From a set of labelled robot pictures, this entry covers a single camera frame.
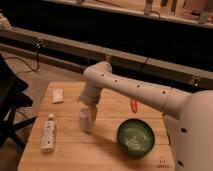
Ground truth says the white ceramic cup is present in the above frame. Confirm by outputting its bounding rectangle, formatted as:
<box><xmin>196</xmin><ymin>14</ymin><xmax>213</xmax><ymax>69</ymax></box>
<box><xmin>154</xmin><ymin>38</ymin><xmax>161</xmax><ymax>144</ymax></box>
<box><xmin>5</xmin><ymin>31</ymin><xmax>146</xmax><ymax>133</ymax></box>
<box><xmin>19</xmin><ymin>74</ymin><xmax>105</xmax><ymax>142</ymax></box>
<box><xmin>79</xmin><ymin>108</ymin><xmax>94</xmax><ymax>133</ymax></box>

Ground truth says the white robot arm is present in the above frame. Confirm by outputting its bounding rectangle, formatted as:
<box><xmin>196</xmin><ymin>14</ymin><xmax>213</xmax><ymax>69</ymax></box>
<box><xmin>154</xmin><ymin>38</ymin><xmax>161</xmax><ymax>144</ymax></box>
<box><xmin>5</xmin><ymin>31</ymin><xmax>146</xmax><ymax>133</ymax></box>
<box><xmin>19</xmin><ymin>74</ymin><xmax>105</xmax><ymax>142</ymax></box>
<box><xmin>80</xmin><ymin>61</ymin><xmax>213</xmax><ymax>171</ymax></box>

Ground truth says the white eraser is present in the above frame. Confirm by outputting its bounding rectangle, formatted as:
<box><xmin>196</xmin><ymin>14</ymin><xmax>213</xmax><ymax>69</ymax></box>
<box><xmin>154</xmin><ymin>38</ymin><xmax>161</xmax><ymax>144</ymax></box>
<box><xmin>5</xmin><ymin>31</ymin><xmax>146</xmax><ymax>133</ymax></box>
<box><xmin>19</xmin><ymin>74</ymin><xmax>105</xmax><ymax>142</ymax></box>
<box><xmin>52</xmin><ymin>89</ymin><xmax>63</xmax><ymax>104</ymax></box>

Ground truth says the green ceramic bowl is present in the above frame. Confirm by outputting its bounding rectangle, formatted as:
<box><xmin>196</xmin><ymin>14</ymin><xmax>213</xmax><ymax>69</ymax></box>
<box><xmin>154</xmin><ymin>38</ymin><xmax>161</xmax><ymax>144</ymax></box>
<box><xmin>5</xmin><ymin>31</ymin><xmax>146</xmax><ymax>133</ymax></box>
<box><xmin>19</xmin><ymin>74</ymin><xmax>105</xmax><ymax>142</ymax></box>
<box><xmin>117</xmin><ymin>118</ymin><xmax>155</xmax><ymax>158</ymax></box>

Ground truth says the white tube bottle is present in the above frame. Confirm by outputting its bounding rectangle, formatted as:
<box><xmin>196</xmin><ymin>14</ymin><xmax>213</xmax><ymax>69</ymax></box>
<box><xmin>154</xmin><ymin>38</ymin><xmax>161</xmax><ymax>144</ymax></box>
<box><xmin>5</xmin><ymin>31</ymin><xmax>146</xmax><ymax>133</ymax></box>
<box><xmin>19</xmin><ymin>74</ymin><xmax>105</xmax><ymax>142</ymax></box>
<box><xmin>40</xmin><ymin>113</ymin><xmax>56</xmax><ymax>152</ymax></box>

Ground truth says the black office chair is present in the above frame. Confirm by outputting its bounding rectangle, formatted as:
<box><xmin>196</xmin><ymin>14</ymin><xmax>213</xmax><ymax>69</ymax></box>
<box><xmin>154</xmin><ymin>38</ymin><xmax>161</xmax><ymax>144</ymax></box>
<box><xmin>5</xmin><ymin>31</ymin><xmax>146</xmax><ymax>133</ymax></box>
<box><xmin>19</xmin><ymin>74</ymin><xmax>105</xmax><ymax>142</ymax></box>
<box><xmin>0</xmin><ymin>54</ymin><xmax>36</xmax><ymax>149</ymax></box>

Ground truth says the black cable on floor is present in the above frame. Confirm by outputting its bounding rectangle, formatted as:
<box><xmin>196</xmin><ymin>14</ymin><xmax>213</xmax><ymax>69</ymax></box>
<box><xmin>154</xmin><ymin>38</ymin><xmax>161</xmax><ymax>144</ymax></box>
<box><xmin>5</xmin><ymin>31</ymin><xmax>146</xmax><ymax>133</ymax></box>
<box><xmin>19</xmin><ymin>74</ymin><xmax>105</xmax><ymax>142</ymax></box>
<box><xmin>3</xmin><ymin>39</ymin><xmax>44</xmax><ymax>77</ymax></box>

